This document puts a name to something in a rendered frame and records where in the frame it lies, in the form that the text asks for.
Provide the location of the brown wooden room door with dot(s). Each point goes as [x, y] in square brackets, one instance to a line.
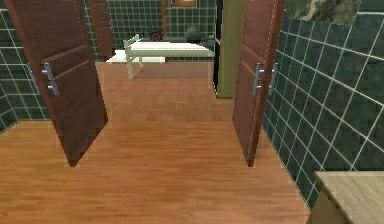
[256, 43]
[66, 100]
[102, 26]

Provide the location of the dark red round object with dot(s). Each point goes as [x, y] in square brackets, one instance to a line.
[156, 35]

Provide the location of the framed landscape picture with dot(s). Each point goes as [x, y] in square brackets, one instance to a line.
[323, 10]

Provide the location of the brown framed wall picture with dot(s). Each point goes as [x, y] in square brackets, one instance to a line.
[184, 3]

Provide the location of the light wooden cabinet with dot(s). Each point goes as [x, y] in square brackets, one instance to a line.
[350, 200]

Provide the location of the olive green cupboard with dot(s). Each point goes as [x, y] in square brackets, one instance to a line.
[230, 50]

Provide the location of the dark green round pot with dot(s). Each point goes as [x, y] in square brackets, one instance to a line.
[193, 34]

